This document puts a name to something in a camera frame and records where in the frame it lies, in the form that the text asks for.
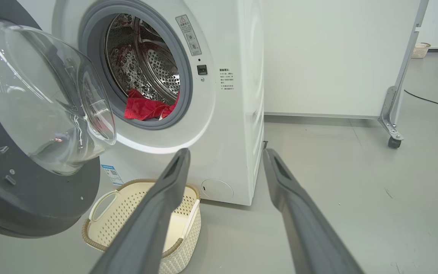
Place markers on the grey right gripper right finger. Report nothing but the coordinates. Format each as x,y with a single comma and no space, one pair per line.
302,236

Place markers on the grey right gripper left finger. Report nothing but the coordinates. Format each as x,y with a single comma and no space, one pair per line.
143,228

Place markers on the red jersey with white stripes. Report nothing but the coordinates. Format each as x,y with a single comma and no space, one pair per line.
143,108

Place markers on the cream perforated laundry basket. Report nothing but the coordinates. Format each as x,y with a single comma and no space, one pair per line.
116,217

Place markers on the white front-load washing machine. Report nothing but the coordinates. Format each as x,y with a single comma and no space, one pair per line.
226,152

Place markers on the small cream storage basket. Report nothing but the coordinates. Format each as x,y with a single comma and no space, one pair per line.
419,50

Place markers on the metal partition caster leg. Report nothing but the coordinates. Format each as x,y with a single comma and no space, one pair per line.
389,114

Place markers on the white mobile partition panel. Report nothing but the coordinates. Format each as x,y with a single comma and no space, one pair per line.
329,57

